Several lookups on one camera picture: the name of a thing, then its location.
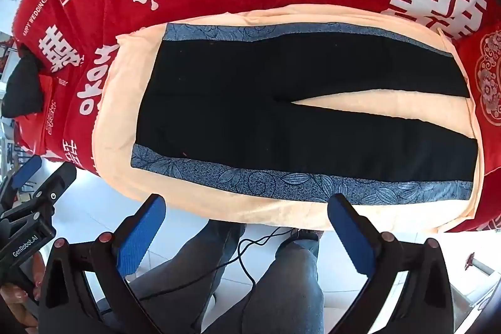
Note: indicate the black pants with blue stripes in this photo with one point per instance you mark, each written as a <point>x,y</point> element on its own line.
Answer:
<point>274,103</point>

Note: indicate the person's left hand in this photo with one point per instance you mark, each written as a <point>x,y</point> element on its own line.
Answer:
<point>13,304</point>

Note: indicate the red floral patterned pillow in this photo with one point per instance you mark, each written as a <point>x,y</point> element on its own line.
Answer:
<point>487,83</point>

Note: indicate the white metal bar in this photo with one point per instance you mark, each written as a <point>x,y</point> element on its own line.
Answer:
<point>475,262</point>

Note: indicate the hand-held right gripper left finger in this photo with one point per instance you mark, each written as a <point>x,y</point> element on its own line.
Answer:
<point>143,236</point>

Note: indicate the black cloth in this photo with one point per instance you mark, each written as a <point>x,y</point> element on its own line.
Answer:
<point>23,91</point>

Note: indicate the person's left leg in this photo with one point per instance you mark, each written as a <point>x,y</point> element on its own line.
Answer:
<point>203,263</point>

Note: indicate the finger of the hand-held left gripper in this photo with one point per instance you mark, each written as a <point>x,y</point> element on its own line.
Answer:
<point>26,170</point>
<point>58,181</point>

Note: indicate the peach towel blanket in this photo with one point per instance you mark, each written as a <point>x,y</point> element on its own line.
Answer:
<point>111,122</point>

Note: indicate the person's right leg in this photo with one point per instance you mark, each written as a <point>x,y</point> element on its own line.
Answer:
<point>289,279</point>

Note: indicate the red printed bag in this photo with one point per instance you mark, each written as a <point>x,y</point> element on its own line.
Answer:
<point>53,99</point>

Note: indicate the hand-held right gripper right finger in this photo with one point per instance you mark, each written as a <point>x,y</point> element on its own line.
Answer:
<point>352,236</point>

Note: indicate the person's leg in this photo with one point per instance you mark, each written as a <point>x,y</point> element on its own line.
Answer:
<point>203,263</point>
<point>289,279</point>

